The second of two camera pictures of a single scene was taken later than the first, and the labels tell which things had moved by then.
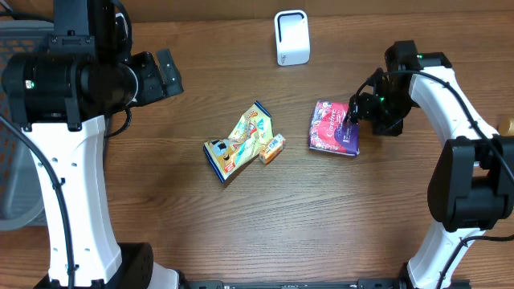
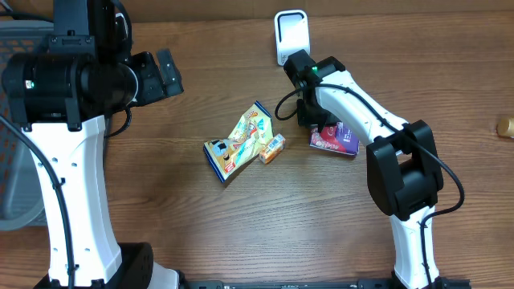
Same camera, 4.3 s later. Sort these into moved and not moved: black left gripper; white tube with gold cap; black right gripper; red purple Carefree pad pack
Moved: black right gripper
Not moved: red purple Carefree pad pack; black left gripper; white tube with gold cap
